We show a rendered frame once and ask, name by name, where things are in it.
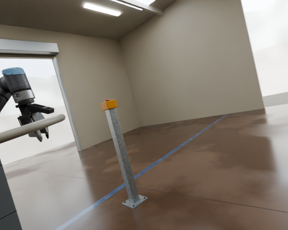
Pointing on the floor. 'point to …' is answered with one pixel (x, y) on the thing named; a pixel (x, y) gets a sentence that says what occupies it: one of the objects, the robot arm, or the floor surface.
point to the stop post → (122, 154)
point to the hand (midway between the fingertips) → (45, 137)
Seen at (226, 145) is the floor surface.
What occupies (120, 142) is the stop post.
